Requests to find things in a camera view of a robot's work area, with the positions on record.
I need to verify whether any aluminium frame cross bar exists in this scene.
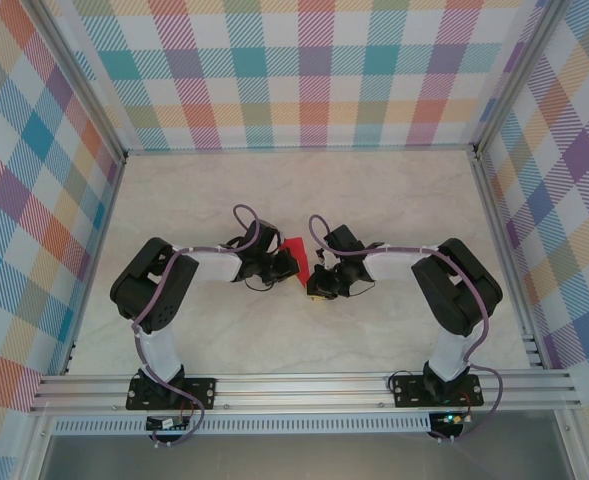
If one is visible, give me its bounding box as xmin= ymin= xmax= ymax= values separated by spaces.
xmin=123 ymin=145 xmax=478 ymax=157

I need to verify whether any red paper sheet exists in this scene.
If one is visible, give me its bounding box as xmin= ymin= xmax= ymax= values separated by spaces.
xmin=281 ymin=236 xmax=311 ymax=286

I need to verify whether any control board with green light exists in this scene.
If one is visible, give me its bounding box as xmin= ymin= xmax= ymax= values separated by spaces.
xmin=431 ymin=410 xmax=475 ymax=431

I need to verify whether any aluminium frame post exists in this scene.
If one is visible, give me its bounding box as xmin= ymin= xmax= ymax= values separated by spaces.
xmin=471 ymin=0 xmax=568 ymax=161
xmin=33 ymin=0 xmax=128 ymax=166

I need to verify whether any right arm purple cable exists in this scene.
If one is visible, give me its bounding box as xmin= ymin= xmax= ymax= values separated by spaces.
xmin=307 ymin=214 xmax=504 ymax=444

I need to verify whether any grey metal panel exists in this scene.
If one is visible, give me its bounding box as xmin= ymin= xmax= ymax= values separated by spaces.
xmin=41 ymin=433 xmax=573 ymax=480

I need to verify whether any perforated metal cable tray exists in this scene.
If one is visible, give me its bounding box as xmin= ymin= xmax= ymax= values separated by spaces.
xmin=51 ymin=417 xmax=433 ymax=435

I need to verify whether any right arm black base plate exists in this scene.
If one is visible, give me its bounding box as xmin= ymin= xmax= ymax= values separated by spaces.
xmin=390 ymin=372 xmax=484 ymax=409

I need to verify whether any aluminium mounting rail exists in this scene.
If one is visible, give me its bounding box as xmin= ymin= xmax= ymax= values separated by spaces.
xmin=28 ymin=368 xmax=583 ymax=416

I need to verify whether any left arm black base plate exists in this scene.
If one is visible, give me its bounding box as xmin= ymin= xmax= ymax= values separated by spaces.
xmin=126 ymin=374 xmax=219 ymax=412

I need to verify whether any aluminium side rail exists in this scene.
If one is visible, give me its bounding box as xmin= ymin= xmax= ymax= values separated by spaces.
xmin=61 ymin=152 xmax=128 ymax=376
xmin=471 ymin=149 xmax=548 ymax=371

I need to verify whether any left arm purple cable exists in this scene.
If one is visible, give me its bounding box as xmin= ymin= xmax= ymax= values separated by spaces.
xmin=130 ymin=202 xmax=263 ymax=449

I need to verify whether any black control board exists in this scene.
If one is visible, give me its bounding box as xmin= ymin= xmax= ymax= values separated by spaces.
xmin=145 ymin=415 xmax=191 ymax=432

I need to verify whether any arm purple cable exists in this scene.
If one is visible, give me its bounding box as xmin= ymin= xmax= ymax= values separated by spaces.
xmin=130 ymin=202 xmax=263 ymax=449
xmin=307 ymin=214 xmax=504 ymax=444

